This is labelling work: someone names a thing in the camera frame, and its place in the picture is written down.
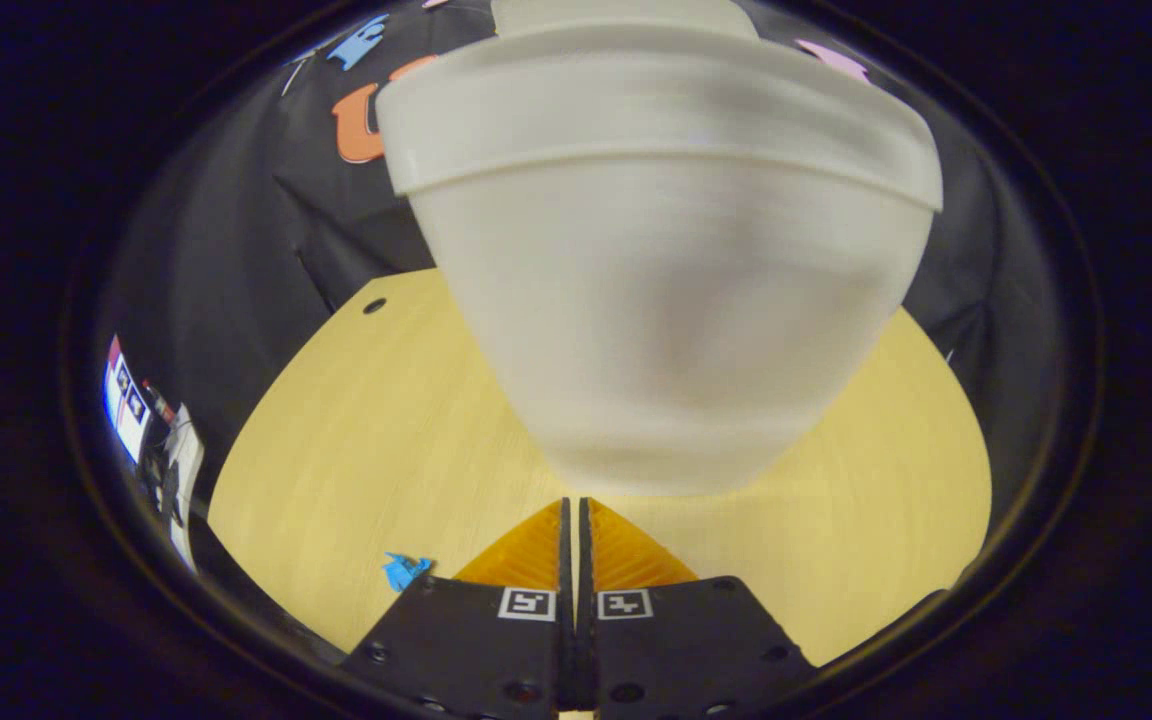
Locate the blue paper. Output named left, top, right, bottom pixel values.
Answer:
left=382, top=551, right=435, bottom=594

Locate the computer monitor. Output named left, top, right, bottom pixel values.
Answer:
left=103, top=335, right=153, bottom=466

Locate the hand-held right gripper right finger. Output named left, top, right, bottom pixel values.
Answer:
left=578, top=497, right=817, bottom=719

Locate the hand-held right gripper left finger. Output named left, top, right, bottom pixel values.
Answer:
left=341, top=497, right=577, bottom=720

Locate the wooden desktop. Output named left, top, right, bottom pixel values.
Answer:
left=208, top=268, right=993, bottom=720

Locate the white desktop garbage bin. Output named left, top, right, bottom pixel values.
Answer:
left=376, top=0, right=945, bottom=498

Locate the black backdrop cloth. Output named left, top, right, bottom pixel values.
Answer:
left=101, top=0, right=1087, bottom=561

